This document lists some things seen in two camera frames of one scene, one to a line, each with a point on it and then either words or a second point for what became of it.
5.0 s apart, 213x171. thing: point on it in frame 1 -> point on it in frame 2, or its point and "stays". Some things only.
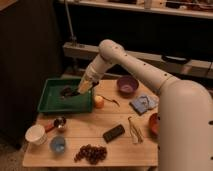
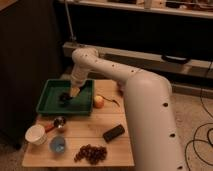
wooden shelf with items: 194,8 stays
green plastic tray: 53,100 stays
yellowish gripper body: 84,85 -> 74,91
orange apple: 99,102 stays
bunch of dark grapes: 93,154 stays
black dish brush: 69,91 -> 64,98
